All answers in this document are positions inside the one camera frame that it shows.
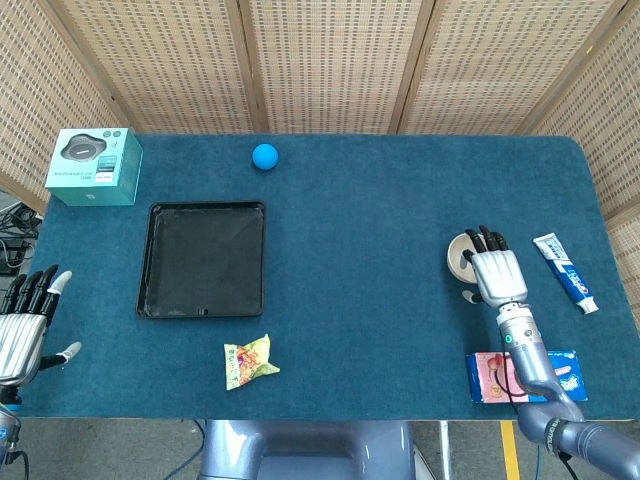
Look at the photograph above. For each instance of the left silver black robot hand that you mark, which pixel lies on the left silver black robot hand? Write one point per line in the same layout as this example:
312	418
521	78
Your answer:
20	335

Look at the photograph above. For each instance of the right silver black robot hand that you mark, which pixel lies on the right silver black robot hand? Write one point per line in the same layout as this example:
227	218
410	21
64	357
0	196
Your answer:
500	275

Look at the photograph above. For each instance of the beige bowl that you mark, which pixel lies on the beige bowl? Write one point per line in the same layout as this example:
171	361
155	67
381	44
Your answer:
456	262

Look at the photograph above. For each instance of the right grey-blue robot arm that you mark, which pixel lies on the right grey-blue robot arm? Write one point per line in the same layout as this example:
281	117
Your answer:
530	360

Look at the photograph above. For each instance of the black square tray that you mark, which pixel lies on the black square tray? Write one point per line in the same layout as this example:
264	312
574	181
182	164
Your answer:
202	260

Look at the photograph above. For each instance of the white blue toothpaste tube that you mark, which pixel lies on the white blue toothpaste tube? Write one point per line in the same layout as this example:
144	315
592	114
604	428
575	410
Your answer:
567	275

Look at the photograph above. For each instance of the blue pink cookie box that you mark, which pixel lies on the blue pink cookie box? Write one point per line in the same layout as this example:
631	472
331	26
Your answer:
487	375

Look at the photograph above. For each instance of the blue felt table mat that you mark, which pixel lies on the blue felt table mat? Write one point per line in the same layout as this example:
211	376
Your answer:
360	225

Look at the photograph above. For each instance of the teal speaker product box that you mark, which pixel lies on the teal speaker product box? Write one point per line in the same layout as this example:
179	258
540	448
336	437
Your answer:
85	165

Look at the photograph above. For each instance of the white table leg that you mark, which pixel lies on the white table leg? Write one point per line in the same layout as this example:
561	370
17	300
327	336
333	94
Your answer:
444	450

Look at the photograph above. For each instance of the green yellow snack packet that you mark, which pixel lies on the green yellow snack packet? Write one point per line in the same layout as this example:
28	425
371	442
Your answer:
247	362

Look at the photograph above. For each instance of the grey-blue robot torso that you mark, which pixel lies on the grey-blue robot torso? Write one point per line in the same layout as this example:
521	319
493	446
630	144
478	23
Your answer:
310	450

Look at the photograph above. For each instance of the blue ball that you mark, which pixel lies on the blue ball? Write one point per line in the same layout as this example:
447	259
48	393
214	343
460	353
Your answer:
265	156

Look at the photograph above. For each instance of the bamboo folding screen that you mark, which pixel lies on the bamboo folding screen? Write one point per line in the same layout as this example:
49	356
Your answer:
330	60

